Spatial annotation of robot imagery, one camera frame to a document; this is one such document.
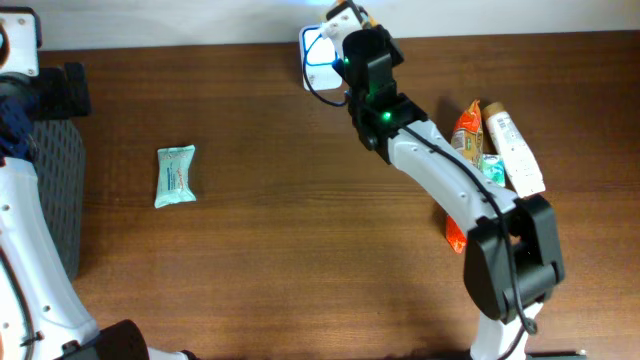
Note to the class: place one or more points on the small teal gum box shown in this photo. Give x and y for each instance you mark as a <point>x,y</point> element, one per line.
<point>492,166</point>

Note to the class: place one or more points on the mint green wipes pack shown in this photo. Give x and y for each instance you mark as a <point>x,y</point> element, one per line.
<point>173,177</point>

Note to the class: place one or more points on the beige snack bag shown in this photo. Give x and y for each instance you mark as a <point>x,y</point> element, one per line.
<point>360,13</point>

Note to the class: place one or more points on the grey plastic mesh basket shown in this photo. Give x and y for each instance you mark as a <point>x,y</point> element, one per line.
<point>60,163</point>

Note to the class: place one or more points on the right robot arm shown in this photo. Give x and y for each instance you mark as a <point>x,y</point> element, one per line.
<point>513,259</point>

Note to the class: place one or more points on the orange spaghetti packet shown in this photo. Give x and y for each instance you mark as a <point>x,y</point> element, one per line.
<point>467,139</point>

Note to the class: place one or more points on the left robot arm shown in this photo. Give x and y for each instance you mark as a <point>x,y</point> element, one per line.
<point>42,317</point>

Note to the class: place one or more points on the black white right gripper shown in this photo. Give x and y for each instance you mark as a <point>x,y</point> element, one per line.
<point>396,57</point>

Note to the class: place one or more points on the white tube with gold cap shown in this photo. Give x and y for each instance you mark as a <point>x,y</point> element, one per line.
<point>520,163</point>

